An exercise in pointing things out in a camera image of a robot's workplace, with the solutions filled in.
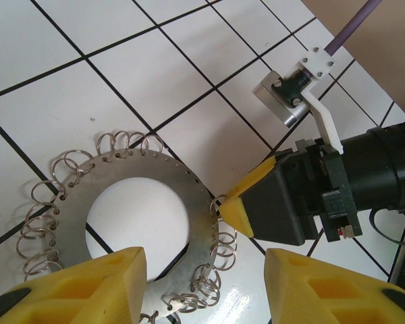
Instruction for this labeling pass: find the thin black cable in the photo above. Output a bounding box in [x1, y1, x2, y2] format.
[369, 207, 405, 246]

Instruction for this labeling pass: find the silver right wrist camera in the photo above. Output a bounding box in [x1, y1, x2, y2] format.
[252, 70, 314, 128]

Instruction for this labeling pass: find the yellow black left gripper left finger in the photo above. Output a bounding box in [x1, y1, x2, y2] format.
[0, 246, 148, 324]

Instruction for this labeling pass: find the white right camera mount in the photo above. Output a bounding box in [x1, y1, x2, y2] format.
[285, 46, 345, 157]

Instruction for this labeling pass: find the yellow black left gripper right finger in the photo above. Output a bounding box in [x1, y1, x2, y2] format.
[265, 248, 405, 324]

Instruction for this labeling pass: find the round metal plate with holes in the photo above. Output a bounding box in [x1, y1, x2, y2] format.
[55, 147, 221, 320]

